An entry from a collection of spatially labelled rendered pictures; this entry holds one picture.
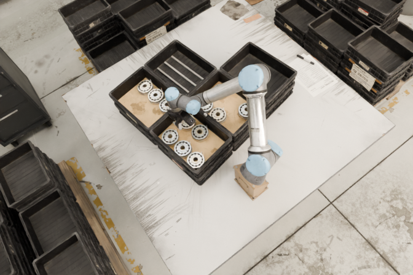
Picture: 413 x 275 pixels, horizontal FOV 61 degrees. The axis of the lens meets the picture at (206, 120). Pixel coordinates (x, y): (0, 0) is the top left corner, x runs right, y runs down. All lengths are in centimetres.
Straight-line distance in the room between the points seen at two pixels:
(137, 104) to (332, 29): 182
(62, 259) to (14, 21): 301
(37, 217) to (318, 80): 215
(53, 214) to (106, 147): 65
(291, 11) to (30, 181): 264
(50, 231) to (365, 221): 224
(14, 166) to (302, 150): 201
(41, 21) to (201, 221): 317
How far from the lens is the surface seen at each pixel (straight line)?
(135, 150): 232
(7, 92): 308
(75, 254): 247
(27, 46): 433
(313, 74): 255
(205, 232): 207
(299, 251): 278
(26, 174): 282
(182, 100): 185
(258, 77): 163
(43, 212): 278
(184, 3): 353
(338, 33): 328
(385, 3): 345
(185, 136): 214
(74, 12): 364
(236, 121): 216
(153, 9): 338
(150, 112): 227
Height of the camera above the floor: 271
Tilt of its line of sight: 60 degrees down
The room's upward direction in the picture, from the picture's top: 11 degrees counter-clockwise
